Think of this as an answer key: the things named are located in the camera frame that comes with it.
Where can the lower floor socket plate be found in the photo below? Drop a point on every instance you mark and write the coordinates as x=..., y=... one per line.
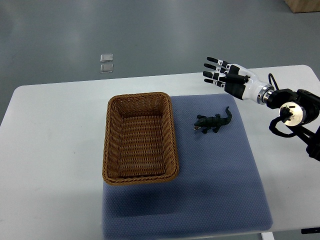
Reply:
x=106, y=68

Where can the upper floor socket plate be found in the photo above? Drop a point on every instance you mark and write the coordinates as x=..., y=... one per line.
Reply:
x=106, y=57

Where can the floor socket plate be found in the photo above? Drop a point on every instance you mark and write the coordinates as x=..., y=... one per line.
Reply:
x=106, y=57
x=106, y=68

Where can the wooden box corner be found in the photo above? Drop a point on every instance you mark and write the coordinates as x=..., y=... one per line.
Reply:
x=303, y=6

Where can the blue textured mat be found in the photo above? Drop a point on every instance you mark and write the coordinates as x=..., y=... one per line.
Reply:
x=218, y=189

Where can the dark toy crocodile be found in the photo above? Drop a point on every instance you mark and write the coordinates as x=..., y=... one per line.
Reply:
x=213, y=123

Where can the white table leg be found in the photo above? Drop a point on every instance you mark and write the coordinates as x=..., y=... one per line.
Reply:
x=267, y=236

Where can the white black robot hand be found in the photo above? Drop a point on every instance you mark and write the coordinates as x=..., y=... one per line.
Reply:
x=237, y=81

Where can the brown wicker basket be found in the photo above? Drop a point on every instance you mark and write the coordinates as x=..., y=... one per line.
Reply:
x=140, y=141

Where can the black table edge bracket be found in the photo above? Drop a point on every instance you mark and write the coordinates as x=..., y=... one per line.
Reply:
x=314, y=230

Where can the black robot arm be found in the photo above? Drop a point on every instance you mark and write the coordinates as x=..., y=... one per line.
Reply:
x=296, y=109

